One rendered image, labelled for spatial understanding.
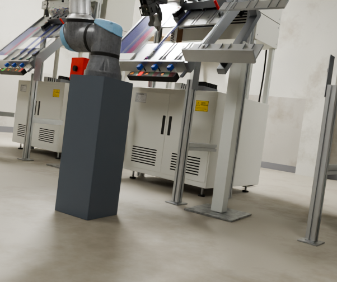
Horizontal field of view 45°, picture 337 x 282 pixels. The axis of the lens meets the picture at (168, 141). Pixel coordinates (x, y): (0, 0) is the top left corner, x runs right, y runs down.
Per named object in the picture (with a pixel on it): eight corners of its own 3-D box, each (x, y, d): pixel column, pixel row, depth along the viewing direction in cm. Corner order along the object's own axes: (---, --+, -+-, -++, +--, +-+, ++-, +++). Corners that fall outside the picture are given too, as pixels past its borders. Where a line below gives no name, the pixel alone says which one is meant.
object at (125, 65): (187, 73, 212) (182, 61, 208) (103, 70, 254) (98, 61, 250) (189, 71, 213) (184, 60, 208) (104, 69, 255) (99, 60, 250)
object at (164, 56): (187, 67, 211) (185, 62, 209) (103, 66, 253) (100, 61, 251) (205, 45, 220) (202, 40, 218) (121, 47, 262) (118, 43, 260)
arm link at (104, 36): (108, 51, 157) (113, 16, 156) (81, 50, 163) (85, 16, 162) (126, 57, 167) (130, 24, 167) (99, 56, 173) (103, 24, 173)
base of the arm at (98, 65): (104, 76, 155) (107, 50, 154) (75, 74, 163) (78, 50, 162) (128, 82, 168) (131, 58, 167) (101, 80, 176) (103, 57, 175)
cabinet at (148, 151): (204, 198, 235) (218, 91, 232) (120, 177, 279) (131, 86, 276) (257, 193, 285) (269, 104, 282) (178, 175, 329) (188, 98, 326)
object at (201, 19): (221, 30, 230) (219, 22, 227) (137, 34, 272) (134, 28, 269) (247, -1, 246) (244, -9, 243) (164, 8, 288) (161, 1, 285)
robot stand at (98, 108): (87, 220, 155) (104, 76, 153) (54, 210, 165) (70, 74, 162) (117, 214, 171) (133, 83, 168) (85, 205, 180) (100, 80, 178)
